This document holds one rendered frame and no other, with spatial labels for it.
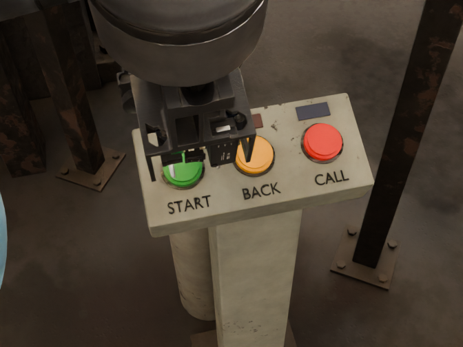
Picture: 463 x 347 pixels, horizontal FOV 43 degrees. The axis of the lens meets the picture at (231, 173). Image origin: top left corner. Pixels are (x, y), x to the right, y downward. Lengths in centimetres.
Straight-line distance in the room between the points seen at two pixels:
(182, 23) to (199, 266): 76
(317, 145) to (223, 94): 32
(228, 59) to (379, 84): 133
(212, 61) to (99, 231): 105
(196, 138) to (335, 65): 130
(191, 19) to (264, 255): 50
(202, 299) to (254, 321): 23
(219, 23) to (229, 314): 63
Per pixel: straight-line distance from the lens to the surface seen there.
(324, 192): 62
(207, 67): 29
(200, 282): 104
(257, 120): 64
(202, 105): 31
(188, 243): 94
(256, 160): 61
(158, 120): 37
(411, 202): 138
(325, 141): 63
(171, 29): 26
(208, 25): 26
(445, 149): 150
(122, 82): 43
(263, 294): 82
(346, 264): 125
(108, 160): 142
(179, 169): 60
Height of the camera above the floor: 108
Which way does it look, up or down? 52 degrees down
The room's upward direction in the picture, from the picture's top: 1 degrees counter-clockwise
